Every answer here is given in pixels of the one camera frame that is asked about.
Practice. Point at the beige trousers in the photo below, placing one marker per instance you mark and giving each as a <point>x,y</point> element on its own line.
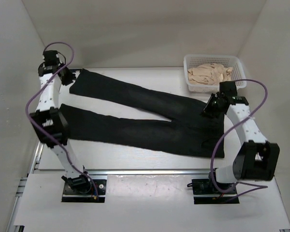
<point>209,74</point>

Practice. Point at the black corner bracket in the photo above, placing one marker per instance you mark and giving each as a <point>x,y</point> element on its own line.
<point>76,71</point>

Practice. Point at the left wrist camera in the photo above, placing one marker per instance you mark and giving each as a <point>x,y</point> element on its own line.
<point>51,58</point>

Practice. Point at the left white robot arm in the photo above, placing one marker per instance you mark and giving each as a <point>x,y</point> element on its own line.
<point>50,118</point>

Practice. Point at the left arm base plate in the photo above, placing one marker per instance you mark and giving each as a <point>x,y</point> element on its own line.
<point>99,191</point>

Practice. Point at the left aluminium frame rail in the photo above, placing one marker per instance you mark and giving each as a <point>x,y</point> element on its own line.
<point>34,166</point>

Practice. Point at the white plastic basket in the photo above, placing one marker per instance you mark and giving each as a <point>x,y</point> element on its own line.
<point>237,75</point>

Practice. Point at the front aluminium rail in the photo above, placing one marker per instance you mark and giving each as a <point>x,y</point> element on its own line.
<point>148,172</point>

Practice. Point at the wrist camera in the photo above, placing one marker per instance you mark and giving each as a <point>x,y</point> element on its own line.
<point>228,89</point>
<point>51,58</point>

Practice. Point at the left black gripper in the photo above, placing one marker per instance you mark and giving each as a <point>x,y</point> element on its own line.
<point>70,78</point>

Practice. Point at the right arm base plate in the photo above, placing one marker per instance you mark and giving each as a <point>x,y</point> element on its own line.
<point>204,192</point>

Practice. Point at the black trousers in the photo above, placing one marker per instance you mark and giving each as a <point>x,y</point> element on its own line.
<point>149,119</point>

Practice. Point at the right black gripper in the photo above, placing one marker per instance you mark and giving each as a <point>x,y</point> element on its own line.
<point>207,110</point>

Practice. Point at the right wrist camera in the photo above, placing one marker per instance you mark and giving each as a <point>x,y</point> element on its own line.
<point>228,89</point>

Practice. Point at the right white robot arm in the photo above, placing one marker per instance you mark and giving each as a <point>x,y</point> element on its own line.
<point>256,159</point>

